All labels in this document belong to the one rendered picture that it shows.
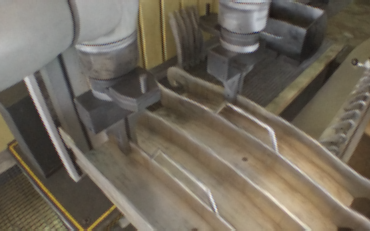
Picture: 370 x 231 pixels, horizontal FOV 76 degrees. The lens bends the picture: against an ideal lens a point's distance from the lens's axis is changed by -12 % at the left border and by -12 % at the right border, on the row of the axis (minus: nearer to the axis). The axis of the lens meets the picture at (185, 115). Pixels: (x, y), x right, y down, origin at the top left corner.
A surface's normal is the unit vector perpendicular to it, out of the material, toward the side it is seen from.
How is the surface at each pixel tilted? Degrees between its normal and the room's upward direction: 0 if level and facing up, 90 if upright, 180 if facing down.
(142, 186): 5
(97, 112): 90
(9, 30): 79
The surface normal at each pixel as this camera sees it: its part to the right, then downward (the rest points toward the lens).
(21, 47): 0.84, 0.40
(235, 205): 0.06, -0.69
